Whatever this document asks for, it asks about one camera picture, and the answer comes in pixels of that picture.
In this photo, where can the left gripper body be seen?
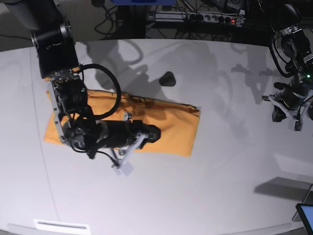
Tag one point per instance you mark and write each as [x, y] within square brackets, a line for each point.
[293, 94]

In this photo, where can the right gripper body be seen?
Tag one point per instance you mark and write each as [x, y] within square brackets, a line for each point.
[117, 134]

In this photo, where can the orange T-shirt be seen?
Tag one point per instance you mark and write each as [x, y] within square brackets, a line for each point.
[178, 122]

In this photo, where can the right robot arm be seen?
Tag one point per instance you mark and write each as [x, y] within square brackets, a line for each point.
[76, 124]

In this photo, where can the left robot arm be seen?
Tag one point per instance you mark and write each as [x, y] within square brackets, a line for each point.
[292, 55]

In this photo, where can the black triangular object on table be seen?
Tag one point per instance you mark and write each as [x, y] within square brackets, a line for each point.
[167, 80]

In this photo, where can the tablet on stand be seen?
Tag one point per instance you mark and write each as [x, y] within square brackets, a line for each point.
[304, 211]

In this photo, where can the white power strip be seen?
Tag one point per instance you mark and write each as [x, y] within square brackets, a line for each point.
[197, 17]

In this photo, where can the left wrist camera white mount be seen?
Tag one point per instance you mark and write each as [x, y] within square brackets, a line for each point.
[295, 116]

